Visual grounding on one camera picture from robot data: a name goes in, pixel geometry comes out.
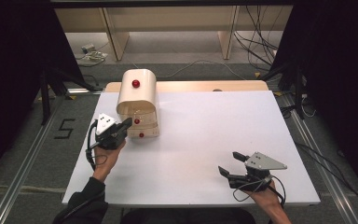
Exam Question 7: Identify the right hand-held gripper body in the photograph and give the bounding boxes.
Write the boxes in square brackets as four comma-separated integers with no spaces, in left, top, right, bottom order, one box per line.
[228,151,288,191]

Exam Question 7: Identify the person's right hand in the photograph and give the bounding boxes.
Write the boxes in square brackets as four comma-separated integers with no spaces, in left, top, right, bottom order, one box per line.
[243,181,282,210]

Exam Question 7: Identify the person's left hand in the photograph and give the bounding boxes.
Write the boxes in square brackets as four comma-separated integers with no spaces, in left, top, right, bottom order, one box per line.
[92,141,127,183]

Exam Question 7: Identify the black curtain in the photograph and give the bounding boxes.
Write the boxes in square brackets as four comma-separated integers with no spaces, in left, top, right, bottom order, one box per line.
[0,0,87,188]
[269,0,358,203]

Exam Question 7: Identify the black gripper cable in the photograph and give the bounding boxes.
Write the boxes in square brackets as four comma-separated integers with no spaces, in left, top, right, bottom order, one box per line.
[85,119,108,171]
[269,174,287,208]

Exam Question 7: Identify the black metal stand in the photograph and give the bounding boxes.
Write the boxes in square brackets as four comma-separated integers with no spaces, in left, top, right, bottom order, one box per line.
[260,60,309,120]
[39,66,103,125]

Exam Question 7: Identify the black floor cables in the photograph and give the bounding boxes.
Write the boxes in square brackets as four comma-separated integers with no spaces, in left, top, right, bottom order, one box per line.
[295,141,358,213]

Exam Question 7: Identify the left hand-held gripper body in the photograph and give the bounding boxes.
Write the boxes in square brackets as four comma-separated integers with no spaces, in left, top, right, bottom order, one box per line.
[94,113,129,151]

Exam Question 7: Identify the black cable bundle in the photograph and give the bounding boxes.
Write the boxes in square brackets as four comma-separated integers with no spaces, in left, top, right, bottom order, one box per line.
[233,5,282,72]

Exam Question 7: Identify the beige desk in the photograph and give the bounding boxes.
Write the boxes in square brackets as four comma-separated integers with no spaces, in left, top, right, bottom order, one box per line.
[54,5,294,62]

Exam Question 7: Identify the white power strip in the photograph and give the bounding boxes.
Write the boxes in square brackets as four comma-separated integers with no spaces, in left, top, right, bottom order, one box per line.
[80,43,97,54]

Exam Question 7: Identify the short white floor cable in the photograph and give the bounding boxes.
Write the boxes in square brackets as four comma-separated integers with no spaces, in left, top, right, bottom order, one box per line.
[301,96,316,119]

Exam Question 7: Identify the long aluminium floor rail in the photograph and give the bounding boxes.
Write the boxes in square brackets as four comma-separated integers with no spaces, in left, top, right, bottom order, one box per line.
[0,94,64,224]
[282,92,358,224]

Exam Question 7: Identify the white cable bundle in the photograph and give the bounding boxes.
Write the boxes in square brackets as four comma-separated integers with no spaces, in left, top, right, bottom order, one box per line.
[76,49,109,68]

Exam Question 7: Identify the short aluminium rail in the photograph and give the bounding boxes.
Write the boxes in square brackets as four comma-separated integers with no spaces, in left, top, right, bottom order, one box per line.
[65,87,104,96]

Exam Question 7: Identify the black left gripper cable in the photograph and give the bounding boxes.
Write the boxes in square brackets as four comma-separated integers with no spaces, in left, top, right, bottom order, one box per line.
[85,119,108,171]

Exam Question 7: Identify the grey right gripper cable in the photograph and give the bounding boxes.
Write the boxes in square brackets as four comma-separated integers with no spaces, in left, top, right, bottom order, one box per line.
[231,175,274,202]

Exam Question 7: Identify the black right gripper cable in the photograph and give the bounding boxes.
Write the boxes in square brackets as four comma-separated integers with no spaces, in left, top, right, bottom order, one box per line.
[269,174,287,208]

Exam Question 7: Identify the cream drawer cabinet red knobs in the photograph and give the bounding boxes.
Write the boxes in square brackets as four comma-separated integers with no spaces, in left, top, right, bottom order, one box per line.
[116,68,161,139]

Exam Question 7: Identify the black frame beam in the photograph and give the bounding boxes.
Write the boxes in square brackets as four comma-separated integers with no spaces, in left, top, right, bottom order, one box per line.
[49,0,296,8]

